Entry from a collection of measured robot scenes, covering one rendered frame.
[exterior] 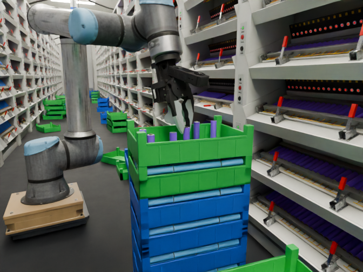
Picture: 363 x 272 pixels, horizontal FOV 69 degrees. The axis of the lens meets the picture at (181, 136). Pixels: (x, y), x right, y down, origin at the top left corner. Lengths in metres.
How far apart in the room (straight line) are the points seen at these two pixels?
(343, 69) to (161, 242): 0.63
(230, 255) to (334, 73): 0.57
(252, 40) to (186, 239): 0.75
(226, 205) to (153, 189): 0.21
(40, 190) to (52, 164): 0.12
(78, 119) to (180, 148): 0.80
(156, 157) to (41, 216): 0.78
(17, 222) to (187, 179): 0.84
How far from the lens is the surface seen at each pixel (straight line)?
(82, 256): 1.20
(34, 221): 1.31
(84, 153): 1.37
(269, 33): 1.15
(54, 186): 1.36
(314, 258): 0.99
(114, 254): 1.17
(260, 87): 1.13
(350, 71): 0.79
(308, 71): 0.87
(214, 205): 0.72
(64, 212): 1.31
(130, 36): 0.83
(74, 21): 0.81
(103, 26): 0.79
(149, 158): 0.62
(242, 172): 0.73
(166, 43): 0.73
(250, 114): 1.11
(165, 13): 0.76
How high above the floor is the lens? 0.68
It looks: 13 degrees down
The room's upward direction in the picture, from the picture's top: straight up
